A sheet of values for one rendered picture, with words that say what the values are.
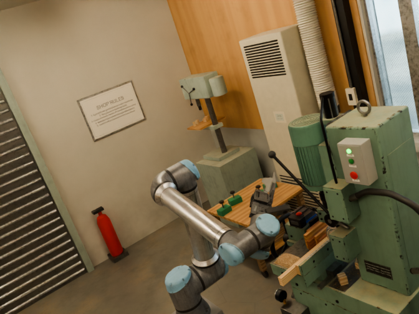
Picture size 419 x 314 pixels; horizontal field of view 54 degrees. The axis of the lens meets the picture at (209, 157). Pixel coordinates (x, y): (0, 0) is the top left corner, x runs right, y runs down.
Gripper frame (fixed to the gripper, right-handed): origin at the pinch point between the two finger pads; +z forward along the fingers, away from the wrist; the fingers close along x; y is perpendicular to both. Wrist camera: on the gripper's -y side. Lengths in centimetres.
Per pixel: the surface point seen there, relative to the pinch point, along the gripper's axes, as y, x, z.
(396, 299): -56, 2, -38
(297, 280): -23.2, 23.6, -31.1
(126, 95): 119, 189, 202
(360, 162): -20.6, -40.1, -11.7
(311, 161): -13.4, -12.4, 6.9
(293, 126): -2.1, -20.2, 16.1
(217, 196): -4, 220, 127
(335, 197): -20.5, -19.9, -14.5
